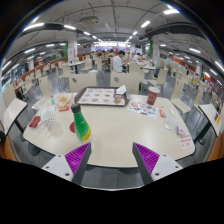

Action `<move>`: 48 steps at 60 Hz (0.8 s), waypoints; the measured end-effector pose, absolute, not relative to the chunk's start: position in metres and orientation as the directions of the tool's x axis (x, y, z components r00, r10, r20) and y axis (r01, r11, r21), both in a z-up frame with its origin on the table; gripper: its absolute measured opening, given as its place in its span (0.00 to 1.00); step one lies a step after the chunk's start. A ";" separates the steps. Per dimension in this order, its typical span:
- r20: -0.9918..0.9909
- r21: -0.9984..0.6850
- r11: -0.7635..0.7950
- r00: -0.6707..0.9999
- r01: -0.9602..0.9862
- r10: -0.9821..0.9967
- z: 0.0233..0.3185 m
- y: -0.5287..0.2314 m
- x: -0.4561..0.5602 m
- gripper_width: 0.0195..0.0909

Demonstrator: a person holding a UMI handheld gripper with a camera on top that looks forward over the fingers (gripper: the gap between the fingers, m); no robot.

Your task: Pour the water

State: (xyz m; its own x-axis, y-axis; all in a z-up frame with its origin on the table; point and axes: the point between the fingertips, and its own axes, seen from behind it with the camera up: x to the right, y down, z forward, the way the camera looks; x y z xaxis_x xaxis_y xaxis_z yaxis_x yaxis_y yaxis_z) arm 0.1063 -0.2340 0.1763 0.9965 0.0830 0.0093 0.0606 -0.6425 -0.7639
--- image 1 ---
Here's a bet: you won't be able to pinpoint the ceiling air conditioner unit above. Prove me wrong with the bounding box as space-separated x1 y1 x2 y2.
78 15 100 27

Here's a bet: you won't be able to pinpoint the white paper red print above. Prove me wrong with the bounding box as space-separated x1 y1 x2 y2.
178 133 195 150

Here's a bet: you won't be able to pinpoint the ceiling lights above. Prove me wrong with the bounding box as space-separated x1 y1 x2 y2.
1 8 224 73

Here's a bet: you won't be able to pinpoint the clear plastic bag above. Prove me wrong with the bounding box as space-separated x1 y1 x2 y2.
163 115 182 135

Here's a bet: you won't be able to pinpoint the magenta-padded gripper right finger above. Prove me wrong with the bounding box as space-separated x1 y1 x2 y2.
132 142 184 186

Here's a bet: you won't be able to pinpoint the white polka-dot mug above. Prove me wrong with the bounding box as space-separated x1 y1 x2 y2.
39 107 58 129

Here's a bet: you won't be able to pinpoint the colourful printed leaflet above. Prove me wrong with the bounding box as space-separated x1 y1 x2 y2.
127 99 159 120

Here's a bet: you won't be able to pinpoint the crumpled food wrapper paper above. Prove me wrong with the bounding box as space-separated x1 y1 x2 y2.
53 92 76 108

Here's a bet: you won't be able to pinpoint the red tissue packet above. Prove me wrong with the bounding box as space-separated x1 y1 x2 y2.
28 115 42 129

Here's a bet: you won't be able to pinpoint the dark brown food tray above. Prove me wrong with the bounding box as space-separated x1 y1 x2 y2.
73 86 131 108

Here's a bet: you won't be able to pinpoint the white paper napkin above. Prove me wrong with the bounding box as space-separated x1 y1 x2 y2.
115 84 128 96

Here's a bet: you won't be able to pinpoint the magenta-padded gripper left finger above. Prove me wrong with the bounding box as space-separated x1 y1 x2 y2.
41 142 92 186

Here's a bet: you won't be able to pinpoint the printed paper tray liner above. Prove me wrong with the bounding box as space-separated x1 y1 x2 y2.
78 88 116 105

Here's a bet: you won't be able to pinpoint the green drink bottle black cap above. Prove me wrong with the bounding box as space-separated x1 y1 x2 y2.
70 103 93 144

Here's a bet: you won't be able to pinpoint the person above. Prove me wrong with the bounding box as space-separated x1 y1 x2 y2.
112 49 129 74

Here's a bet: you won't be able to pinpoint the red paper cup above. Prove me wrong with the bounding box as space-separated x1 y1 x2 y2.
146 86 161 107

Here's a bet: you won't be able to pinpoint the white side table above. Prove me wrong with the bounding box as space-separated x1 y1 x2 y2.
198 103 223 137
2 97 28 136

